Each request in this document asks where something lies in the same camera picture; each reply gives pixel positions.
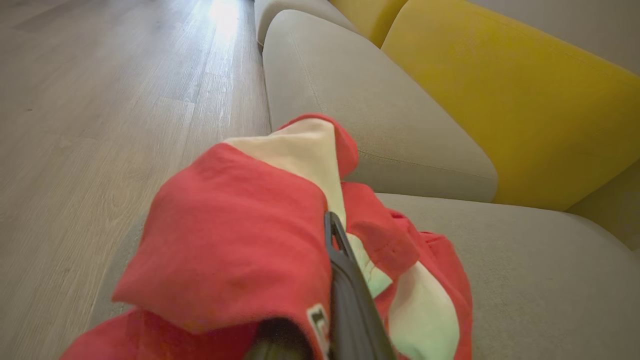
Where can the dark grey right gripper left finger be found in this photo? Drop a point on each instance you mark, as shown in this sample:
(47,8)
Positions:
(277,342)

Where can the large yellow sofa back cushion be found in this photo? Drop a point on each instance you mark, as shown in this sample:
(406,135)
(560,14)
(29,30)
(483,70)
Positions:
(500,90)

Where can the red and white shirt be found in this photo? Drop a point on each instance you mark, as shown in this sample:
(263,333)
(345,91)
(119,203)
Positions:
(225,225)

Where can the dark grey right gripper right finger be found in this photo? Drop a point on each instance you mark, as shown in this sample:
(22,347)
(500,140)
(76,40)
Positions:
(352,310)

